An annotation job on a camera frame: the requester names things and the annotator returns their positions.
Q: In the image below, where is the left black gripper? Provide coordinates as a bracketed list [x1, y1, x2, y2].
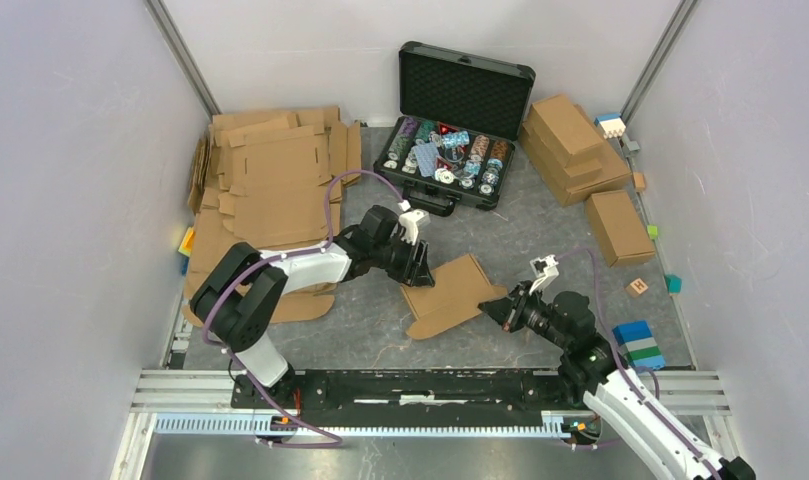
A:
[371, 231, 434, 288]

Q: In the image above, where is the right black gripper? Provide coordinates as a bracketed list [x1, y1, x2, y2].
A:
[476, 281, 569, 350]

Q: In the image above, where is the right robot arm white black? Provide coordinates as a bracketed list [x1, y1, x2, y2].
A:
[478, 281, 756, 479]

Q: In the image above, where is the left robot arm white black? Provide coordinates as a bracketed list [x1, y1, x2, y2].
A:
[189, 202, 435, 408]

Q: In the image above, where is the small folded cardboard box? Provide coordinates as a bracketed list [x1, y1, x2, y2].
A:
[584, 190, 656, 267]

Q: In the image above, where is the large folded cardboard box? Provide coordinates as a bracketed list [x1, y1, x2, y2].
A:
[518, 120, 632, 206]

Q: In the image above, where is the blue green white block stack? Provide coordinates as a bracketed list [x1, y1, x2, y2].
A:
[612, 320, 666, 370]

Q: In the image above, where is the wooden letter H block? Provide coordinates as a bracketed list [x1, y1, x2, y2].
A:
[625, 278, 649, 298]

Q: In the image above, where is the black poker chip case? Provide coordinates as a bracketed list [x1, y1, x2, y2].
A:
[373, 41, 536, 216]

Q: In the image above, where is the teal cube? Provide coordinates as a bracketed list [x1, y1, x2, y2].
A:
[664, 274, 683, 295]

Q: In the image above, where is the stack of flat cardboard sheets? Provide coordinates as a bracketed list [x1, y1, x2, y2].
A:
[183, 106, 362, 299]

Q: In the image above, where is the small wooden cube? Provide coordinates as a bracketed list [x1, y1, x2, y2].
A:
[632, 172, 647, 193]

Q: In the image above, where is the blue white toy block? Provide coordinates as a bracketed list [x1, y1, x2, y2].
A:
[594, 113, 627, 139]

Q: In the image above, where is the orange yellow block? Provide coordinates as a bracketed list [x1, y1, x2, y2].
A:
[177, 227, 195, 257]

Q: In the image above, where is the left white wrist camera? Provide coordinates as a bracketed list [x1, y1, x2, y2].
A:
[398, 200, 430, 245]

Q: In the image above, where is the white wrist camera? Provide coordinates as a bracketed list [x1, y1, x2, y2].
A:
[528, 254, 559, 295]
[398, 200, 430, 245]

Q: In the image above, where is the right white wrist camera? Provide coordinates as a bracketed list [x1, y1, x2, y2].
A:
[528, 254, 559, 295]

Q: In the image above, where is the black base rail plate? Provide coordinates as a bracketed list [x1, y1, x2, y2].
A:
[269, 368, 586, 427]

